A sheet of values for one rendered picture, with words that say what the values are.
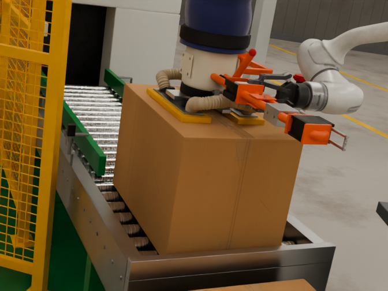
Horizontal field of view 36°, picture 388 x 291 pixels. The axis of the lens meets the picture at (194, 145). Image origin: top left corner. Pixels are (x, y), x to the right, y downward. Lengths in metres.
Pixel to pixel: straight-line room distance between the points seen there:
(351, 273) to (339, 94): 1.55
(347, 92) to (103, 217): 0.86
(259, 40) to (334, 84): 3.05
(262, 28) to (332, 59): 2.97
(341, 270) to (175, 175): 1.70
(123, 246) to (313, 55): 0.84
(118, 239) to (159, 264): 0.18
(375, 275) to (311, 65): 1.61
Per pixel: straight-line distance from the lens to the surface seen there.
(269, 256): 1.88
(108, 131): 2.94
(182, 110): 1.84
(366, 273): 3.29
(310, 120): 1.45
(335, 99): 1.86
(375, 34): 1.91
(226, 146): 1.72
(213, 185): 1.75
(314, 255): 1.98
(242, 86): 1.70
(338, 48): 1.96
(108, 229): 1.87
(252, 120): 1.89
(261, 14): 4.87
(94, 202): 2.04
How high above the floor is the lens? 1.44
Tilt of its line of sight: 18 degrees down
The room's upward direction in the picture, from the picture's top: 9 degrees clockwise
